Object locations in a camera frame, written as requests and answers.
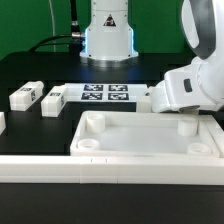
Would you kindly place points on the white right fence bar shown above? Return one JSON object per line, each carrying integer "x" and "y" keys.
{"x": 215, "y": 131}

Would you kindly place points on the white block at left edge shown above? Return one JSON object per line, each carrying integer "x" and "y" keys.
{"x": 2, "y": 122}

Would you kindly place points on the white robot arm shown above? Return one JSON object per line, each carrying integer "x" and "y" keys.
{"x": 199, "y": 85}

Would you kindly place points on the white marker base plate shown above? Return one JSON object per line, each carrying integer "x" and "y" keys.
{"x": 86, "y": 92}

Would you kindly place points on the white desk top tray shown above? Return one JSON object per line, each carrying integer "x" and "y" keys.
{"x": 132, "y": 134}

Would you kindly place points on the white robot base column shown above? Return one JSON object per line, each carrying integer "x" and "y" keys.
{"x": 109, "y": 39}

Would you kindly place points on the white fence bar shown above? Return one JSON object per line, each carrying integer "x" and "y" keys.
{"x": 215, "y": 131}
{"x": 113, "y": 170}

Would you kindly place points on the white front fence bar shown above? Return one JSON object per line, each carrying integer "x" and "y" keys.
{"x": 113, "y": 170}

